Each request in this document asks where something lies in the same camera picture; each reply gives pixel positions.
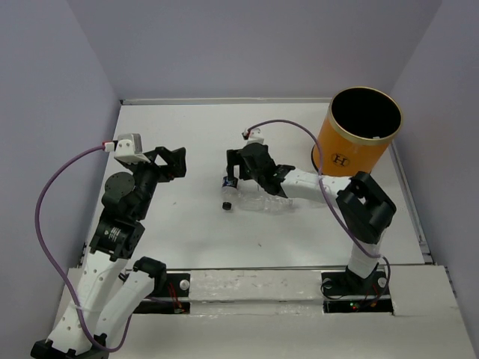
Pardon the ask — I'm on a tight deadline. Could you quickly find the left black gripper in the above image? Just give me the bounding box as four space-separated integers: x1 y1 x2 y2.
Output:
125 146 187 218

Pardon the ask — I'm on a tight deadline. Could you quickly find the blue label black cap bottle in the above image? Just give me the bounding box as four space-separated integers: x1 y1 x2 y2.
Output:
222 176 238 211

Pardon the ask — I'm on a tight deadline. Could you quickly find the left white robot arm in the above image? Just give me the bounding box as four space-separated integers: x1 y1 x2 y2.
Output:
31 141 186 358

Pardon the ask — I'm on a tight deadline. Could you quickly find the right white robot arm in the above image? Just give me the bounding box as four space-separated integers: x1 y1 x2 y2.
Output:
223 143 397 293

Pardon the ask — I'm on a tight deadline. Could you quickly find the orange cylindrical bin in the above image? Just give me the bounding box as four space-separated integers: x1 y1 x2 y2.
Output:
311 87 403 177

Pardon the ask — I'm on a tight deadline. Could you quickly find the clear bottle lying centre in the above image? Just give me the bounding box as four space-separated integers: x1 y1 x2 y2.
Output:
239 193 293 214

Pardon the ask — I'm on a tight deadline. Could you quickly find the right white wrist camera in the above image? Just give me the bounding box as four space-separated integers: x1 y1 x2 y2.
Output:
242 127 264 144

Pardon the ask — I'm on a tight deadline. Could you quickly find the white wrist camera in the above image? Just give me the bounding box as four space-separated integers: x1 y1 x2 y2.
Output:
114 133 150 164
242 127 264 144

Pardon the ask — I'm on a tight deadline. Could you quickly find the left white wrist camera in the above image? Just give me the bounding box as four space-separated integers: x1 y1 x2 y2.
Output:
114 133 150 164

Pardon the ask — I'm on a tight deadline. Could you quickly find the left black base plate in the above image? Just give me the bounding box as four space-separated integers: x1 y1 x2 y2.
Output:
133 271 191 315

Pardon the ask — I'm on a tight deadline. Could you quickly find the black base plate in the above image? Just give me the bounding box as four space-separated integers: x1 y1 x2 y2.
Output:
320 271 394 314
133 271 191 315

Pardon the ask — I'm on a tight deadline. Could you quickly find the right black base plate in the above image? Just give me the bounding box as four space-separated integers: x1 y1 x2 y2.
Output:
320 271 394 314

